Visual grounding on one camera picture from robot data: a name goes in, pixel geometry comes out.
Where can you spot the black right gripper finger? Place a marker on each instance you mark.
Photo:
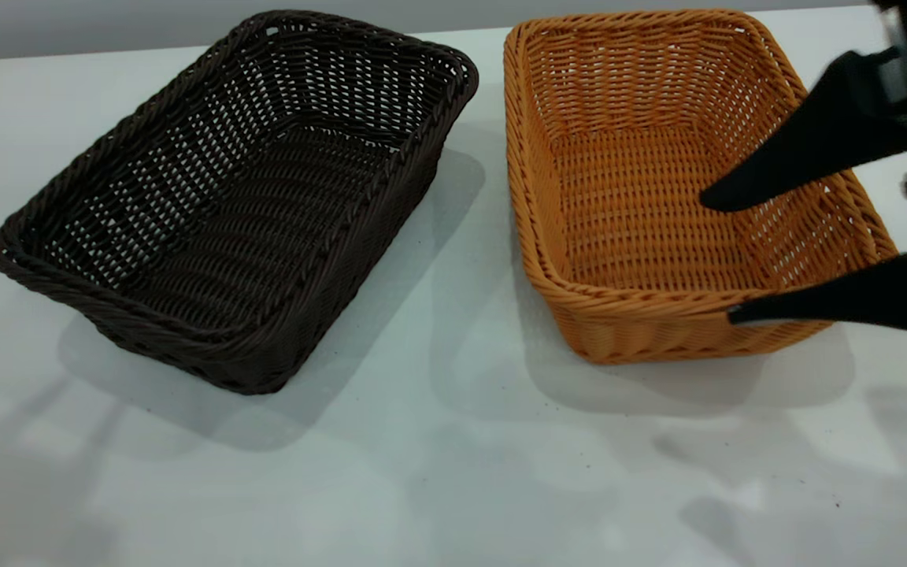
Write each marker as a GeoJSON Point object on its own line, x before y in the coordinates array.
{"type": "Point", "coordinates": [831, 134]}
{"type": "Point", "coordinates": [886, 295]}

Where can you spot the orange woven wicker basket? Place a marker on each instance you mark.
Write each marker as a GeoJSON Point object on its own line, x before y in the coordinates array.
{"type": "Point", "coordinates": [627, 213]}

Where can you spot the dark brown woven wicker basket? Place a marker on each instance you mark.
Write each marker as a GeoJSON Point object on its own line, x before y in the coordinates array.
{"type": "Point", "coordinates": [249, 228]}

